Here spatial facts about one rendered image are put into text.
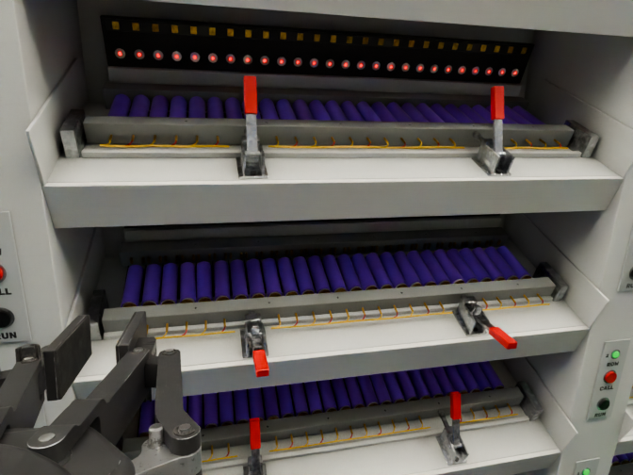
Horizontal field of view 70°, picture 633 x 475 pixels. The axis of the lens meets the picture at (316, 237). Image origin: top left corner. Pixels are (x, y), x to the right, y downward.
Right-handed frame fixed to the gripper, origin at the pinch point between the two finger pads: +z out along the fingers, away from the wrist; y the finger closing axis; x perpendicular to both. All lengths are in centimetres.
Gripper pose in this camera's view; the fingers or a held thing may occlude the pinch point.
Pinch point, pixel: (103, 350)
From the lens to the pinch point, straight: 33.5
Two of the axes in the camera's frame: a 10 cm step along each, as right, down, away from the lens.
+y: -9.7, 0.3, -2.2
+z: -2.2, -1.3, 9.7
